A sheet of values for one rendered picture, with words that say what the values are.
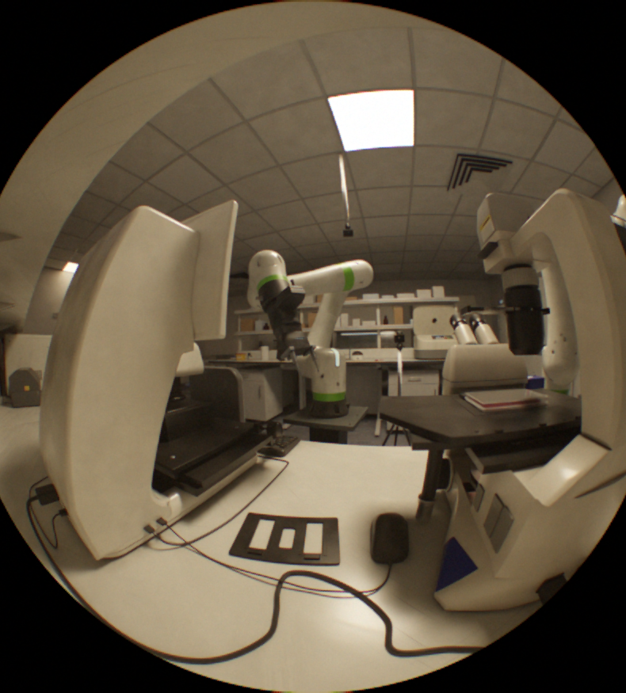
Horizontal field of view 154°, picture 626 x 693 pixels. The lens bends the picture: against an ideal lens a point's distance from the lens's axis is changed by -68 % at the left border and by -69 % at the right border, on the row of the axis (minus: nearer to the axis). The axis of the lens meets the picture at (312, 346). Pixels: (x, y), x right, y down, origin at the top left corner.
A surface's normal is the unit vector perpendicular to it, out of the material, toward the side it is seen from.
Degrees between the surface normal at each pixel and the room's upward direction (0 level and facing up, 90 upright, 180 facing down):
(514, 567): 90
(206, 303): 87
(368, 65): 180
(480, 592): 66
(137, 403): 90
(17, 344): 90
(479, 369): 71
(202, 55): 180
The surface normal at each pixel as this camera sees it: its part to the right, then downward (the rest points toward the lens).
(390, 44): 0.02, 1.00
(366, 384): -0.31, 0.00
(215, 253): 0.05, -0.06
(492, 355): -0.28, -0.47
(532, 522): -0.67, 0.00
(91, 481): 0.95, -0.02
